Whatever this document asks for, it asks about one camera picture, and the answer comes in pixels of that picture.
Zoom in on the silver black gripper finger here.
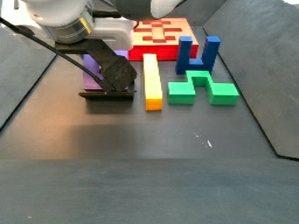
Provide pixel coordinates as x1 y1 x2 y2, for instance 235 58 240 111
87 39 136 91

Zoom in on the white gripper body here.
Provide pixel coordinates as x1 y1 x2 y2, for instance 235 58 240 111
88 17 134 51

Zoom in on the purple U-shaped block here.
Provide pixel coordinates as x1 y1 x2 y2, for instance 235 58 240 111
83 51 128 91

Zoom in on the yellow long bar block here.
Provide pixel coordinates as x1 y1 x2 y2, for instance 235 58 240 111
144 53 164 111

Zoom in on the blue U-shaped block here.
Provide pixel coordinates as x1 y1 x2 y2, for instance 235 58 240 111
174 35 222 75

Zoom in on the black angled fixture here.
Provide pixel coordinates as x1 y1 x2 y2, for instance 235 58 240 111
79 84 136 101

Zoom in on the black cable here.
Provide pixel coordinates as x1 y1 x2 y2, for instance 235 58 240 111
0 17 116 94

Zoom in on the green zigzag block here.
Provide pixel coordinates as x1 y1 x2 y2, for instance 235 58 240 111
167 70 239 106

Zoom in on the red insertion board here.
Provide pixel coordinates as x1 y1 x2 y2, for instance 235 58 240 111
128 17 199 61

